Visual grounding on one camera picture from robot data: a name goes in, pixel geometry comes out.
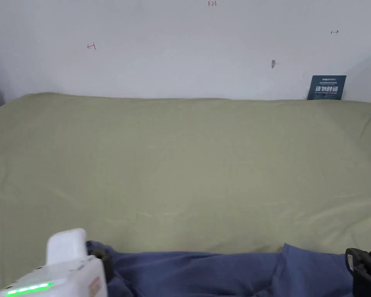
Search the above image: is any bed with pale green sheet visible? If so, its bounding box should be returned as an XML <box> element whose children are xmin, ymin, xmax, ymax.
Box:
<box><xmin>0</xmin><ymin>92</ymin><xmax>371</xmax><ymax>297</ymax></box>

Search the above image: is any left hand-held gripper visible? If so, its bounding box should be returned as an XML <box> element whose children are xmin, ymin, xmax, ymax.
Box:
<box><xmin>0</xmin><ymin>228</ymin><xmax>114</xmax><ymax>297</ymax></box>

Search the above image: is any dark blue shirt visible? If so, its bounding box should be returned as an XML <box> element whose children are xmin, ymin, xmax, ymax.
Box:
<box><xmin>86</xmin><ymin>241</ymin><xmax>357</xmax><ymax>297</ymax></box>

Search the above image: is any dark blue printed card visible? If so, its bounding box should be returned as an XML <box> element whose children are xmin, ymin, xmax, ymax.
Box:
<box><xmin>307</xmin><ymin>75</ymin><xmax>347</xmax><ymax>101</ymax></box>

